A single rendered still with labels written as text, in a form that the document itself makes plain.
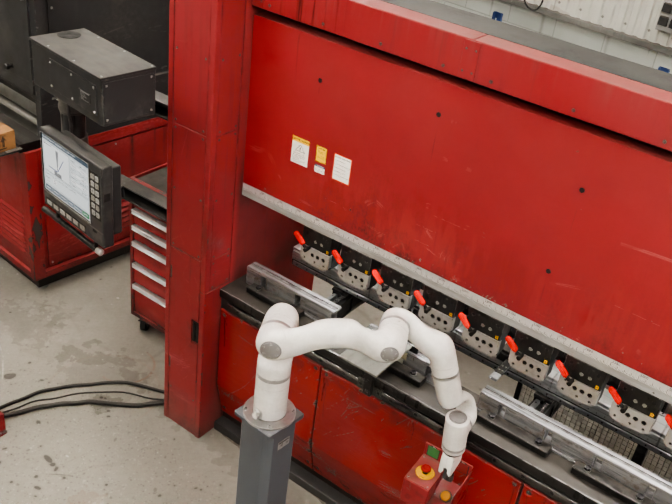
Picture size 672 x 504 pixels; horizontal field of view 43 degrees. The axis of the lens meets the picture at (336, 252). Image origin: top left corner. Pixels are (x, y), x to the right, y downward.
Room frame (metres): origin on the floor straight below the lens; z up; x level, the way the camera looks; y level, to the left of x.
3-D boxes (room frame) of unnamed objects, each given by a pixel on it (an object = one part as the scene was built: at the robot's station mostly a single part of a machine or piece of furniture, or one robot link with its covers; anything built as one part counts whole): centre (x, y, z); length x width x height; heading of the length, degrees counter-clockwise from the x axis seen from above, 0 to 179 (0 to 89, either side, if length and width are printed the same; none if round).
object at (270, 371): (2.32, 0.16, 1.30); 0.19 x 0.12 x 0.24; 175
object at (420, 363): (2.82, -0.34, 0.92); 0.39 x 0.06 x 0.10; 57
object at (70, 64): (3.11, 1.04, 1.53); 0.51 x 0.25 x 0.85; 50
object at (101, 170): (3.01, 1.05, 1.42); 0.45 x 0.12 x 0.36; 50
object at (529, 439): (2.48, -0.77, 0.89); 0.30 x 0.05 x 0.03; 57
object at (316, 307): (3.15, 0.17, 0.92); 0.50 x 0.06 x 0.10; 57
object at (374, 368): (2.73, -0.21, 1.00); 0.26 x 0.18 x 0.01; 147
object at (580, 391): (2.43, -0.95, 1.24); 0.15 x 0.09 x 0.17; 57
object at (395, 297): (2.86, -0.27, 1.24); 0.15 x 0.09 x 0.17; 57
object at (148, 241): (3.95, 0.78, 0.50); 0.50 x 0.50 x 1.00; 57
